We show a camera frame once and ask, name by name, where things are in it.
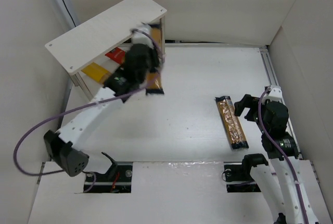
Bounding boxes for red spaghetti bag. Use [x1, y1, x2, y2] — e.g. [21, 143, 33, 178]
[105, 47, 126, 65]

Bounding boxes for navy label spaghetti bag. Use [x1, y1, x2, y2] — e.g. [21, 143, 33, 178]
[146, 23, 164, 95]

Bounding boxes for clear navy-end spaghetti bag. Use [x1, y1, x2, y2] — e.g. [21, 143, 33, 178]
[215, 96, 249, 150]

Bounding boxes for yellow spaghetti bag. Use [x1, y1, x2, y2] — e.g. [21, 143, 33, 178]
[81, 63, 111, 84]

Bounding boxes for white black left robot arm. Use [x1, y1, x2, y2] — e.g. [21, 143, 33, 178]
[44, 44, 162, 179]

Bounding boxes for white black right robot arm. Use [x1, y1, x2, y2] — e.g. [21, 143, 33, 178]
[235, 89, 319, 223]

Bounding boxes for white two-tier shelf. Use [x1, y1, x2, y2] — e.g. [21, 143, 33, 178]
[45, 0, 167, 99]

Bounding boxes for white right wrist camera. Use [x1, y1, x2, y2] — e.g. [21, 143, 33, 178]
[263, 85, 283, 103]

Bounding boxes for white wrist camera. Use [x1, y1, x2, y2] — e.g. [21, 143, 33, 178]
[263, 85, 283, 103]
[131, 24, 153, 48]

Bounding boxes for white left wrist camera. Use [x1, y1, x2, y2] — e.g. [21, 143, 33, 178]
[131, 24, 153, 48]

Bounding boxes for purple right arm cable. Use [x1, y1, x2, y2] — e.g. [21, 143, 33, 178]
[257, 88, 310, 224]

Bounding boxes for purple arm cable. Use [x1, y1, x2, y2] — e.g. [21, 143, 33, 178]
[13, 28, 166, 193]
[257, 88, 310, 224]

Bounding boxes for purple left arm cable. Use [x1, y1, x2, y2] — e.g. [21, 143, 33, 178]
[13, 28, 166, 193]

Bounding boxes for aluminium frame rail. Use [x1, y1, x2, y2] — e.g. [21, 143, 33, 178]
[259, 46, 304, 160]

